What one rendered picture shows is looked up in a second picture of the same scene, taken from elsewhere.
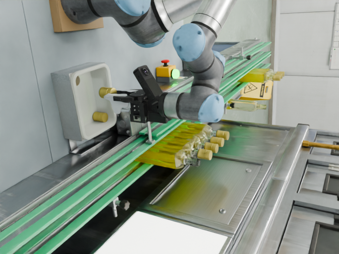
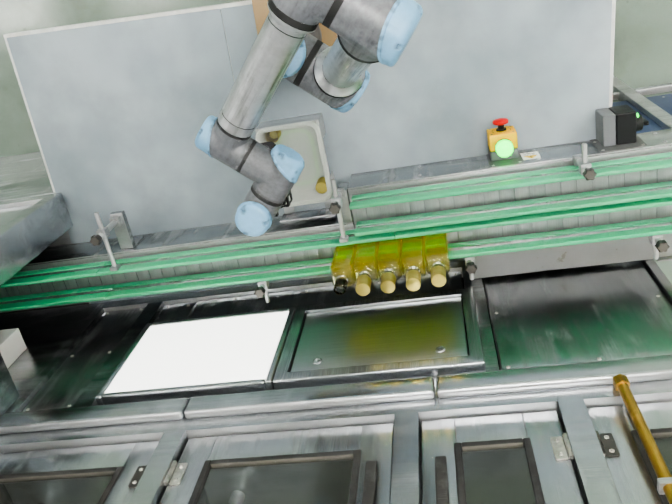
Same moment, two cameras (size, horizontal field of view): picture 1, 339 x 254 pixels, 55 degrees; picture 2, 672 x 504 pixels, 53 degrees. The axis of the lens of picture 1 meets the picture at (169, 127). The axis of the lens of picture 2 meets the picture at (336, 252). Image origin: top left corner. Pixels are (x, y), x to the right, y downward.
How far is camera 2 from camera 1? 1.53 m
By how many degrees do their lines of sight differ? 64
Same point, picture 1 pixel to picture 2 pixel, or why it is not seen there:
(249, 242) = (265, 396)
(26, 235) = (151, 264)
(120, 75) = (387, 134)
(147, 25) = (312, 87)
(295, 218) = (359, 430)
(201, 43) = (201, 142)
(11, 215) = (167, 247)
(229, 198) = (350, 357)
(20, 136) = (221, 181)
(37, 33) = not seen: hidden behind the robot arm
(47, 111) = not seen: hidden behind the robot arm
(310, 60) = not seen: outside the picture
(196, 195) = (343, 333)
